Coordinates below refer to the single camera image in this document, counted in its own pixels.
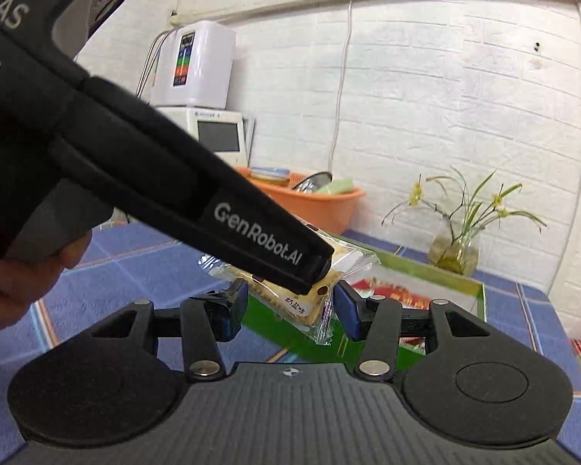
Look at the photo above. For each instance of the yellow cracker packet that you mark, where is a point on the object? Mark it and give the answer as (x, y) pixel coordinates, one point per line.
(295, 302)

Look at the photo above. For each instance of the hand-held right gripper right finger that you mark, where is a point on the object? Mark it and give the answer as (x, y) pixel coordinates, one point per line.
(347, 312)

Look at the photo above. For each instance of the metal pot lid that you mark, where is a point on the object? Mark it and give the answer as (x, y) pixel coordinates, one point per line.
(312, 181)

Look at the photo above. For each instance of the person's left hand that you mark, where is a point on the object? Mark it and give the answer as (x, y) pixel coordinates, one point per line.
(24, 286)

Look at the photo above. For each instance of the white water purifier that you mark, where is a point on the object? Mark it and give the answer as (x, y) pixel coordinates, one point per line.
(198, 63)

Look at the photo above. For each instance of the blue patterned tablecloth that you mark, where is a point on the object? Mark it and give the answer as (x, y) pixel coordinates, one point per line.
(126, 264)

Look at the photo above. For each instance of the light green dish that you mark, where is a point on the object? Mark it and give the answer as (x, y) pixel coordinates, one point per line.
(339, 187)

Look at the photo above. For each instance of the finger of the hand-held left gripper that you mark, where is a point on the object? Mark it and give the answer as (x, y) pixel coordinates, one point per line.
(198, 193)

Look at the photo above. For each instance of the glass vase with green plant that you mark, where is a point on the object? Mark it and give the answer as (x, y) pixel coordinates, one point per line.
(457, 252)

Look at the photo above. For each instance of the orange plastic basin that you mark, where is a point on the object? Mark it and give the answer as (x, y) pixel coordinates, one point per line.
(314, 210)

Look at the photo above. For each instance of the white appliance with screen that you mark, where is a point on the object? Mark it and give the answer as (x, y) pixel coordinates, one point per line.
(218, 133)

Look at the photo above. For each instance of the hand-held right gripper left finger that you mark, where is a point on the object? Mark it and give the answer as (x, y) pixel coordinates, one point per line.
(235, 312)

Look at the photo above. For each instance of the orange red snack packet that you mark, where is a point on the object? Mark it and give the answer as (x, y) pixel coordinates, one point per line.
(406, 295)

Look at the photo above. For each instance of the green cardboard box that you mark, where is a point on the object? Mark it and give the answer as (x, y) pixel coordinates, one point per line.
(431, 286)

